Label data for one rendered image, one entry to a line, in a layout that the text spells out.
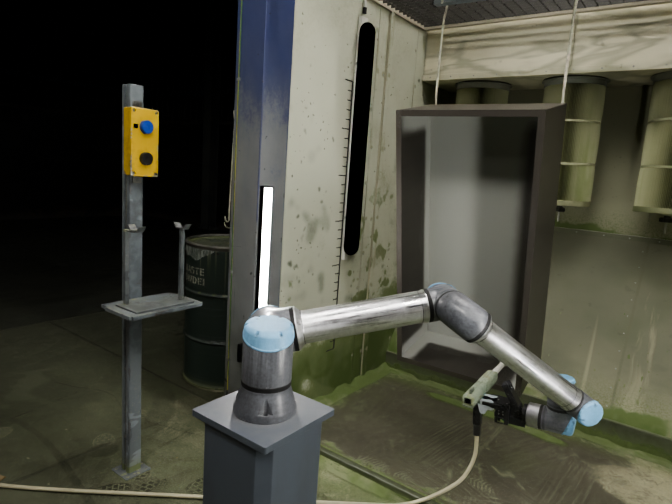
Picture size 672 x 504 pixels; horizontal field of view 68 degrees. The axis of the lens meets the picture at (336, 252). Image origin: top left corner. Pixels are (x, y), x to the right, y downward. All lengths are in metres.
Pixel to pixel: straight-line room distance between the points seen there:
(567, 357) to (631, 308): 0.45
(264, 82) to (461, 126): 0.92
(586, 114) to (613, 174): 0.48
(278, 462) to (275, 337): 0.34
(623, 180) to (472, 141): 1.32
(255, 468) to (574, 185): 2.39
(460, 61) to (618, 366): 2.00
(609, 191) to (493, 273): 1.21
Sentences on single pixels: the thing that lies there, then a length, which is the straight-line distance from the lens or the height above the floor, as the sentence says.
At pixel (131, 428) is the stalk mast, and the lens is 2.45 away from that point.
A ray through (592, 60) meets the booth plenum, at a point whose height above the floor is 2.04.
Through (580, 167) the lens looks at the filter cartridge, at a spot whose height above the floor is 1.48.
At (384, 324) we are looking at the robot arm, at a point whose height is 0.88.
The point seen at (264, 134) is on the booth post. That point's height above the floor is 1.50.
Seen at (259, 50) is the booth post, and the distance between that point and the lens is 2.37.
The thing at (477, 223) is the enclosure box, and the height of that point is 1.16.
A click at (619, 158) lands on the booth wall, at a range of 3.53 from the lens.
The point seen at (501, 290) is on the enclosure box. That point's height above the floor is 0.85.
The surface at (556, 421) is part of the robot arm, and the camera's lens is 2.09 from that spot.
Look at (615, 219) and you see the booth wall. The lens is 3.53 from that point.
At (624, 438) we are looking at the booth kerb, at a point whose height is 0.10.
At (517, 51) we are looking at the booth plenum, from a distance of 3.31.
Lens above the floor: 1.37
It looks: 9 degrees down
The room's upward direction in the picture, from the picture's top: 4 degrees clockwise
